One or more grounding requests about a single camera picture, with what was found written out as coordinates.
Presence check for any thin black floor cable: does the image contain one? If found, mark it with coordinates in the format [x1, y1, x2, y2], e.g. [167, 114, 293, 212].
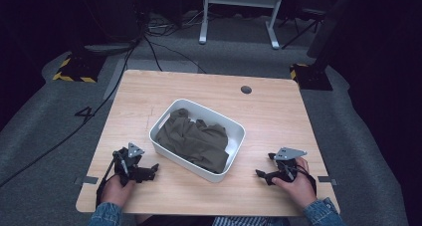
[143, 36, 208, 75]

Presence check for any black stand base striped edge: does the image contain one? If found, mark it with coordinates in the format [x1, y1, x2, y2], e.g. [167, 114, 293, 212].
[52, 54, 105, 84]
[289, 63, 333, 92]

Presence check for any black wrist strap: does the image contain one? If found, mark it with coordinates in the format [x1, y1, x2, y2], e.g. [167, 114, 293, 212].
[296, 165, 318, 196]
[95, 151, 119, 209]

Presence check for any long black floor cable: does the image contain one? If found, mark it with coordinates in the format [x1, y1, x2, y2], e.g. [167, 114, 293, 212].
[0, 36, 140, 188]

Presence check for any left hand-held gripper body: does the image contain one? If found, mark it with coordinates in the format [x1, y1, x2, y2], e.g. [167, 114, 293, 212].
[112, 141, 151, 187]

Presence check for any person's right hand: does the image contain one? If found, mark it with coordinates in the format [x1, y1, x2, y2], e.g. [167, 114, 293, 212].
[272, 156, 317, 210]

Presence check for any bundle of floor cables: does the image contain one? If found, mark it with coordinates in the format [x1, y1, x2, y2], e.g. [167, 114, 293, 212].
[145, 10, 213, 38]

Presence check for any person's left hand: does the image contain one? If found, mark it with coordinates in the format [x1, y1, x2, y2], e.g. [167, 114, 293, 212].
[101, 174, 136, 207]

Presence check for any person's striped clothing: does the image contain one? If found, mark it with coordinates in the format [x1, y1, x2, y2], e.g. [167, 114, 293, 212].
[212, 215, 291, 226]

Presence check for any olive green cloth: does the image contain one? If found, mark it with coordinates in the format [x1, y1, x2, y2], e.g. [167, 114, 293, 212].
[154, 108, 230, 174]

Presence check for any white plastic bin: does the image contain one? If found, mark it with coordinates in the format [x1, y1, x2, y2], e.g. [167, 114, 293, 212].
[148, 98, 247, 184]

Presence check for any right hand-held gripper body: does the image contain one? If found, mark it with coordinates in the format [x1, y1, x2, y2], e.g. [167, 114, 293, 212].
[270, 146, 308, 184]

